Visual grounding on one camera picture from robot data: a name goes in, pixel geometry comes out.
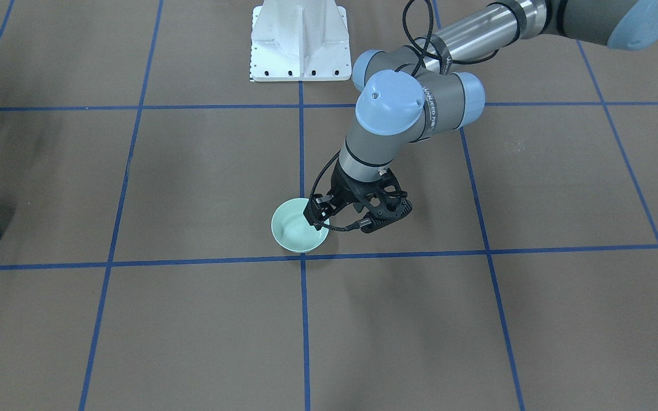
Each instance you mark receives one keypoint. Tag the light green bowl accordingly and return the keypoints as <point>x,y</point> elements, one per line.
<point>291,229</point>

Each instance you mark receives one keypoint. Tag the brown paper table mat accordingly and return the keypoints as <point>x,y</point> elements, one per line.
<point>139,170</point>

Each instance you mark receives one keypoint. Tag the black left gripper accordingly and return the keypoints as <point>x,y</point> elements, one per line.
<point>342,190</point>

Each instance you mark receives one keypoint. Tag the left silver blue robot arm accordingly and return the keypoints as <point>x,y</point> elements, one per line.
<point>417,91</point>

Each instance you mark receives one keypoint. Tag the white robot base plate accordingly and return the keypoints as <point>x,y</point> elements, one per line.
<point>294,41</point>

